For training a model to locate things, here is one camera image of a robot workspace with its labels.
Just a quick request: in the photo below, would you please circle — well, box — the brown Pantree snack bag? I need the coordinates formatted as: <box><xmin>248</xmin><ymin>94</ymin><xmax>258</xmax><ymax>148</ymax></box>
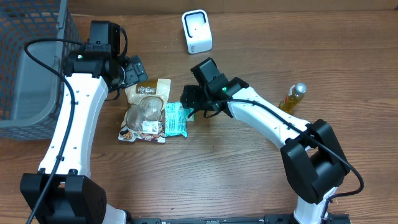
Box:
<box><xmin>118</xmin><ymin>78</ymin><xmax>171</xmax><ymax>143</ymax></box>

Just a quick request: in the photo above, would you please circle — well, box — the grey plastic mesh basket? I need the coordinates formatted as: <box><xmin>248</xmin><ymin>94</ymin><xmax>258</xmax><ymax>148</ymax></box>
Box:
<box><xmin>1</xmin><ymin>0</ymin><xmax>81</xmax><ymax>140</ymax></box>

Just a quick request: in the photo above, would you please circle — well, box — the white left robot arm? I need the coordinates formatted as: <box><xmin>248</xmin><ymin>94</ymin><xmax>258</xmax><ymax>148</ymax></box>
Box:
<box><xmin>20</xmin><ymin>21</ymin><xmax>147</xmax><ymax>223</ymax></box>

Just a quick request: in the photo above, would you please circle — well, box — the small teal box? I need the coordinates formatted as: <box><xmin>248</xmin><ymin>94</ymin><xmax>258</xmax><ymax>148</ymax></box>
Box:
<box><xmin>187</xmin><ymin>114</ymin><xmax>195</xmax><ymax>122</ymax></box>

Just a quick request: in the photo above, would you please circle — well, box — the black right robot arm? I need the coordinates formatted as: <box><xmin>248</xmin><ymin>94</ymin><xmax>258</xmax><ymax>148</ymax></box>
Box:
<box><xmin>180</xmin><ymin>58</ymin><xmax>350</xmax><ymax>223</ymax></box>

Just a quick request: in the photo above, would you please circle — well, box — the white barcode scanner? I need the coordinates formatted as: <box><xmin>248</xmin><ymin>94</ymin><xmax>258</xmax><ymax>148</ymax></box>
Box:
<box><xmin>182</xmin><ymin>9</ymin><xmax>213</xmax><ymax>54</ymax></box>

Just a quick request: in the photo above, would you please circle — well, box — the yellow dish soap bottle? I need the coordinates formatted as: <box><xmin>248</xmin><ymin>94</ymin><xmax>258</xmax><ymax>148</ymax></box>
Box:
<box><xmin>278</xmin><ymin>83</ymin><xmax>307</xmax><ymax>114</ymax></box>

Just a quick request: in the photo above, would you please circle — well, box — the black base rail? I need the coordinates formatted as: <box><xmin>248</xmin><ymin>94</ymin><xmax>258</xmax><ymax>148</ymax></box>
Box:
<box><xmin>130</xmin><ymin>213</ymin><xmax>352</xmax><ymax>224</ymax></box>

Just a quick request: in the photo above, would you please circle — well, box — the green wet wipes pack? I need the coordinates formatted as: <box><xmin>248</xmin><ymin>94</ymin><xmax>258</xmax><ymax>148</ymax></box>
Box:
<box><xmin>165</xmin><ymin>102</ymin><xmax>188</xmax><ymax>138</ymax></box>

